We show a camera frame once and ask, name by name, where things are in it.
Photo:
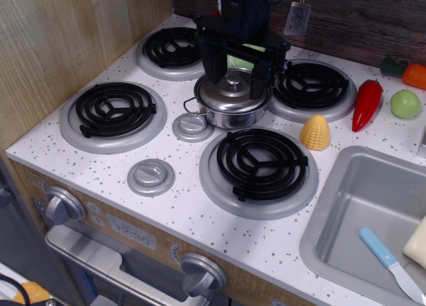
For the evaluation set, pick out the cream toy butter block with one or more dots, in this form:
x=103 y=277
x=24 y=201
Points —
x=415 y=246

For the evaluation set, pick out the silver round knob lower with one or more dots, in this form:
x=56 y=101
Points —
x=151 y=177

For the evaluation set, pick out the left silver oven dial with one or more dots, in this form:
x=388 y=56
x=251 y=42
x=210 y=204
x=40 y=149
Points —
x=63 y=206

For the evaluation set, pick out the orange toy carrot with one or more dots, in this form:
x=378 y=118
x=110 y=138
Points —
x=412 y=74

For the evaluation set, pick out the front right black burner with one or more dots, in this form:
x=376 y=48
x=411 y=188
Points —
x=258 y=173

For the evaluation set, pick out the green toy cabbage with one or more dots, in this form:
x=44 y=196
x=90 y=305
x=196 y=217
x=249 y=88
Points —
x=233 y=61

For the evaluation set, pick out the silver oven dial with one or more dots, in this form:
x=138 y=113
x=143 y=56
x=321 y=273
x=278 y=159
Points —
x=201 y=275
x=63 y=206

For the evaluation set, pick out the red toy chili pepper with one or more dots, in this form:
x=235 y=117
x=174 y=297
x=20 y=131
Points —
x=369 y=97

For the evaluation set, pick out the silver oven door handle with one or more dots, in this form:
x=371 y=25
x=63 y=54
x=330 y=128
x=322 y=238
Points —
x=104 y=263

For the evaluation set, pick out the blue handled toy knife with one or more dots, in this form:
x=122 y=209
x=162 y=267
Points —
x=391 y=263

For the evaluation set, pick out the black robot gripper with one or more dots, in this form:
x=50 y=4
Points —
x=236 y=23

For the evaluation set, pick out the silver round knob upper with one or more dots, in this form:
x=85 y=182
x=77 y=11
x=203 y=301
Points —
x=192 y=128

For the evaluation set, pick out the silver round knob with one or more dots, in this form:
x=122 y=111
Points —
x=151 y=177
x=192 y=128

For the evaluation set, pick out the right silver oven dial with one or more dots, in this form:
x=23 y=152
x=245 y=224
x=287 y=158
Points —
x=201 y=275

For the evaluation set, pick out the grey toy sink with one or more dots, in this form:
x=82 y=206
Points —
x=366 y=189

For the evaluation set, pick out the steel pot lid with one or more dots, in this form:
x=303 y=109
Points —
x=231 y=94

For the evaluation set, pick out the back right black burner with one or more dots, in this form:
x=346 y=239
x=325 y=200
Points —
x=309 y=88

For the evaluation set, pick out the small steel pot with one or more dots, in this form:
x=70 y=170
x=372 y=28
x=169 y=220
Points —
x=227 y=121

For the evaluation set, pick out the oven clock display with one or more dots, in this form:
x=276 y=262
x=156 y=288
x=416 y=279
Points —
x=132 y=232

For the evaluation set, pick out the yellow toy corn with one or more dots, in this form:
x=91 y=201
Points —
x=315 y=133

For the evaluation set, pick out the front left black burner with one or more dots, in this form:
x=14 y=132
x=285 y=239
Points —
x=112 y=118

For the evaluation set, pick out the hanging metal spatula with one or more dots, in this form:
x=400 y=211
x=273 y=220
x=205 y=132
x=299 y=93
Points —
x=298 y=18

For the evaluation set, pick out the green toy apple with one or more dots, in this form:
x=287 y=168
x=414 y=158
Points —
x=405 y=104

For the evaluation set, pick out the yellow object bottom left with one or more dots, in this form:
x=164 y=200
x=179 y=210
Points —
x=34 y=292

